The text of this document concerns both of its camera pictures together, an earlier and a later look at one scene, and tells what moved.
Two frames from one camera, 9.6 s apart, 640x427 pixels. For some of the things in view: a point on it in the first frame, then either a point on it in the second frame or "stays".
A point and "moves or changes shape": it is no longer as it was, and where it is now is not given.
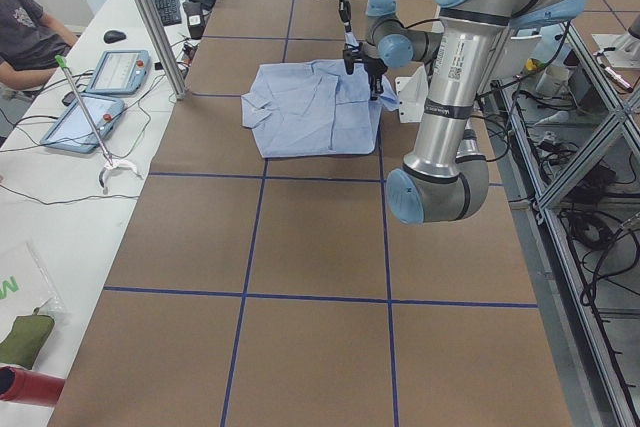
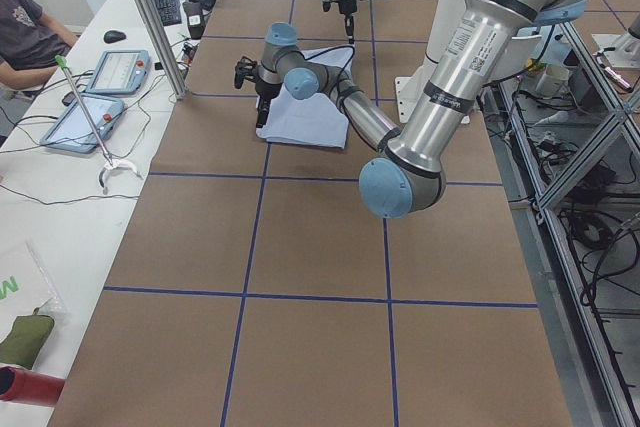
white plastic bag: [25, 287] stays
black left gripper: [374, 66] -> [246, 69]
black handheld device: [195, 17] stays
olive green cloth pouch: [27, 338] stays
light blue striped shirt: [314, 108] moves or changes shape
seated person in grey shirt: [30, 39] stays
